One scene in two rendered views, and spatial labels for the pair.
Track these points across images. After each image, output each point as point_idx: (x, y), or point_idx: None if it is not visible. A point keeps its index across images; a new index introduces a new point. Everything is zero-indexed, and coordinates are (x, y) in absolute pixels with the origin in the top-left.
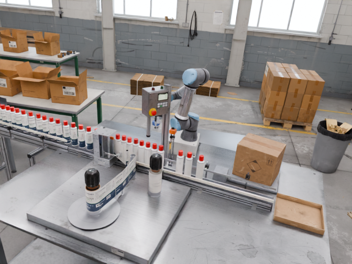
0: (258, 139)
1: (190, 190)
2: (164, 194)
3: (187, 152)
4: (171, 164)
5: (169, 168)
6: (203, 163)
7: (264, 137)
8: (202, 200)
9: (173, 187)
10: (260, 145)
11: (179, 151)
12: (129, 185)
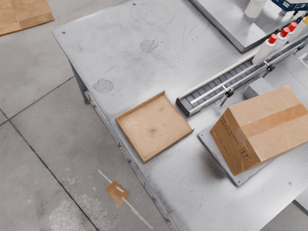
0: (294, 129)
1: (245, 56)
2: (244, 23)
3: (287, 28)
4: (295, 51)
5: (288, 49)
6: (265, 42)
7: (298, 144)
8: (225, 56)
9: (251, 34)
10: (271, 113)
11: (294, 22)
12: (270, 7)
